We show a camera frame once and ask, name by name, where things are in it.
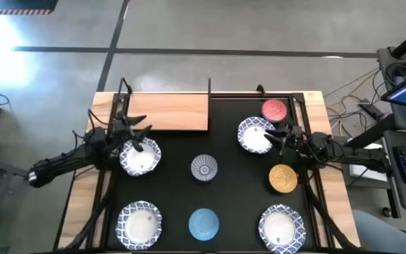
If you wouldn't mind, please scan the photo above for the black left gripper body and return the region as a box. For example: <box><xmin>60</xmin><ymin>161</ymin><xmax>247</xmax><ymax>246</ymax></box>
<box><xmin>112</xmin><ymin>110</ymin><xmax>144</xmax><ymax>153</ymax></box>

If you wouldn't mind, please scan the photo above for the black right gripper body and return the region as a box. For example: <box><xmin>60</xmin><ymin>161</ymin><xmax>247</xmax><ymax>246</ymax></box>
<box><xmin>282</xmin><ymin>123</ymin><xmax>305</xmax><ymax>159</ymax></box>

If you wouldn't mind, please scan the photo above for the bowl with red interior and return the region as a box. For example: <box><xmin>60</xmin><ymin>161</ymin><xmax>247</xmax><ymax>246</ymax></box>
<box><xmin>261</xmin><ymin>99</ymin><xmax>288</xmax><ymax>123</ymax></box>

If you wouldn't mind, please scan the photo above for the blue white patterned plate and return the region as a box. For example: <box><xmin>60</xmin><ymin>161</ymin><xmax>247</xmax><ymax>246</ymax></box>
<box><xmin>237</xmin><ymin>116</ymin><xmax>276</xmax><ymax>155</ymax></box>
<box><xmin>257</xmin><ymin>203</ymin><xmax>307</xmax><ymax>254</ymax></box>
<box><xmin>118</xmin><ymin>136</ymin><xmax>163</xmax><ymax>177</ymax></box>
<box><xmin>115</xmin><ymin>200</ymin><xmax>164</xmax><ymax>251</ymax></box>

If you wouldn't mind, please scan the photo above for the dark blue bowl yellow interior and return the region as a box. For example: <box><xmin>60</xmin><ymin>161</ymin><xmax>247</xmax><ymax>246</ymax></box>
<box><xmin>268</xmin><ymin>163</ymin><xmax>299</xmax><ymax>194</ymax></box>

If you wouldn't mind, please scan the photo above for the blue white striped bowl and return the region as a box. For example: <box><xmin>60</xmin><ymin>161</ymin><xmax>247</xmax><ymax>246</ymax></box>
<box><xmin>190</xmin><ymin>153</ymin><xmax>219</xmax><ymax>183</ymax></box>

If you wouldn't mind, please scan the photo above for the orange bowl blue interior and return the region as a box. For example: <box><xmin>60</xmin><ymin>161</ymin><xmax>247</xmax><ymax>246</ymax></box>
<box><xmin>187</xmin><ymin>207</ymin><xmax>221</xmax><ymax>243</ymax></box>

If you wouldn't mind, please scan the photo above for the wooden board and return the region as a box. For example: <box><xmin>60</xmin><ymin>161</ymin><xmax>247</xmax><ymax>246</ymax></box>
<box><xmin>113</xmin><ymin>77</ymin><xmax>212</xmax><ymax>133</ymax></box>

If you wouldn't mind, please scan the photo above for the black table mat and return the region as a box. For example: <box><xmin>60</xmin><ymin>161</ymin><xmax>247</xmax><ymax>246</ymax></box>
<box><xmin>108</xmin><ymin>94</ymin><xmax>317</xmax><ymax>252</ymax></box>

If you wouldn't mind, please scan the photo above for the white box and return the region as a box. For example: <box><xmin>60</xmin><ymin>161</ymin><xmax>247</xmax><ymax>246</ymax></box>
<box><xmin>349</xmin><ymin>143</ymin><xmax>389</xmax><ymax>183</ymax></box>

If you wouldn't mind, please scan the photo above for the black power strip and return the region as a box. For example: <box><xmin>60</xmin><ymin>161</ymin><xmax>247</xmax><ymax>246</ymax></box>
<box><xmin>357</xmin><ymin>101</ymin><xmax>386</xmax><ymax>121</ymax></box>

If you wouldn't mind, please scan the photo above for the person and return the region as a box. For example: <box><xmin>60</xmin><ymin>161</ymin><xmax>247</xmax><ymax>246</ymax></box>
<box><xmin>351</xmin><ymin>208</ymin><xmax>406</xmax><ymax>254</ymax></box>

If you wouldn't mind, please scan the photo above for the grey equipment cart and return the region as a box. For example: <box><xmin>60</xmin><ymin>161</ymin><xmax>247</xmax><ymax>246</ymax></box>
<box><xmin>376</xmin><ymin>44</ymin><xmax>406</xmax><ymax>131</ymax></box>

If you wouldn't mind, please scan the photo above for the black hazard-striped floor mat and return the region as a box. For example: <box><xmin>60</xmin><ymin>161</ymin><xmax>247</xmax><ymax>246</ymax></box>
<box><xmin>0</xmin><ymin>0</ymin><xmax>59</xmax><ymax>16</ymax></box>

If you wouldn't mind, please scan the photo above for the yellow cable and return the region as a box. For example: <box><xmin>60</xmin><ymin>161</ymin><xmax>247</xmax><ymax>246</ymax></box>
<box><xmin>324</xmin><ymin>68</ymin><xmax>380</xmax><ymax>131</ymax></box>

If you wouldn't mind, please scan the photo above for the black cable bundle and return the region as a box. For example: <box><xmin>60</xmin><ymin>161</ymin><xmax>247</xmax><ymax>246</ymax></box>
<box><xmin>61</xmin><ymin>169</ymin><xmax>114</xmax><ymax>251</ymax></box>
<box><xmin>303</xmin><ymin>172</ymin><xmax>357</xmax><ymax>251</ymax></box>

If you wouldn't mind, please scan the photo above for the grey metal desk frame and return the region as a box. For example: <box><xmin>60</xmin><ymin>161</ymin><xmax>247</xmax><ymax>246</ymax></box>
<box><xmin>0</xmin><ymin>152</ymin><xmax>30</xmax><ymax>254</ymax></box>

